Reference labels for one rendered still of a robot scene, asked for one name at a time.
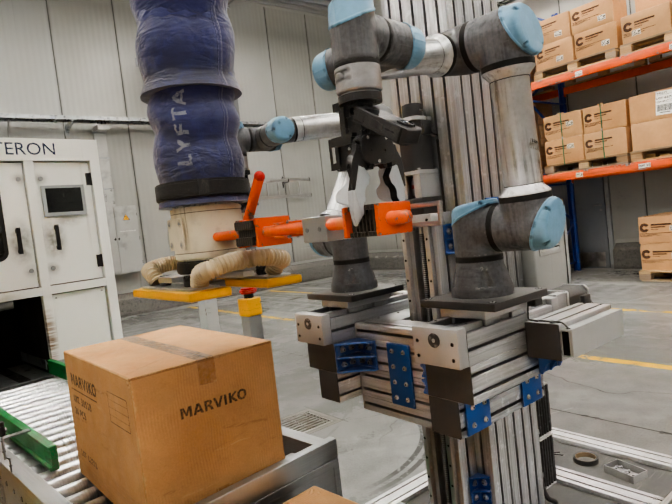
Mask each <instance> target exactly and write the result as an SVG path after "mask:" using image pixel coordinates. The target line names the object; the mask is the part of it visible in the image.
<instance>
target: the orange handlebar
mask: <svg viewBox="0 0 672 504"><path fill-rule="evenodd" d="M412 218H413V215H412V212H411V211H410V210H407V209H406V210H396V211H389V212H388V213H387V214H386V217H385V219H386V222H387V223H388V224H389V225H397V224H406V223H409V222H411V220H412ZM280 224H281V225H280ZM325 226H326V228H327V229H328V230H329V231H335V230H344V229H343V219H342V217H338V218H330V219H328V220H327V221H326V224H325ZM262 235H263V236H264V237H271V236H275V237H274V238H285V237H288V238H293V237H295V236H297V238H299V237H301V236H303V227H302V220H299V219H295V221H291V220H287V221H286V222H278V223H273V225H272V226H264V227H263V228H262ZM213 239H214V240H215V241H217V242H218V241H229V240H236V239H237V232H236V231H235V230H232V231H223V232H216V233H214V235H213Z"/></svg>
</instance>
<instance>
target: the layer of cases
mask: <svg viewBox="0 0 672 504"><path fill-rule="evenodd" d="M282 504H359V503H356V502H354V501H351V500H349V499H346V498H344V497H342V496H339V495H337V494H334V493H332V492H329V491H327V490H324V489H322V488H319V487H317V486H312V487H311V488H309V489H307V490H305V491H304V492H302V493H300V494H298V495H297V496H295V497H293V498H291V499H290V500H288V501H286V502H284V503H282Z"/></svg>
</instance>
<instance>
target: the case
mask: <svg viewBox="0 0 672 504"><path fill-rule="evenodd" d="M63 353H64V359H65V366H66V373H67V380H68V387H69V394H70V401H71V408H72V415H73V422H74V429H75V436H76V443H77V450H78V457H79V464H80V471H81V473H82V474H83V475H84V476H85V477H86V478H87V479H88V480H89V481H90V482H91V483H92V484H93V485H94V486H95V487H96V488H97V489H98V490H100V491H101V492H102V493H103V494H104V495H105V496H106V497H107V498H108V499H109V500H110V501H111V502H112V503H113V504H194V503H196V502H198V501H200V500H202V499H204V498H207V497H209V496H211V495H213V494H215V493H217V492H219V491H221V490H223V489H225V488H227V487H229V486H231V485H233V484H235V483H237V482H239V481H241V480H243V479H245V478H247V477H249V476H251V475H253V474H255V473H257V472H259V471H261V470H263V469H265V468H267V467H269V466H271V465H273V464H275V463H277V462H279V461H281V460H283V459H285V452H284V444H283V436H282V428H281V420H280V411H279V403H278V395H277V387H276V379H275V371H274V362H273V354H272V346H271V341H270V340H265V339H259V338H253V337H248V336H242V335H236V334H230V333H224V332H218V331H212V330H206V329H200V328H194V327H188V326H182V325H179V326H174V327H170V328H165V329H161V330H156V331H152V332H147V333H143V334H138V335H134V336H129V337H125V338H120V339H116V340H111V341H107V342H102V343H98V344H93V345H89V346H84V347H80V348H75V349H71V350H66V351H64V352H63Z"/></svg>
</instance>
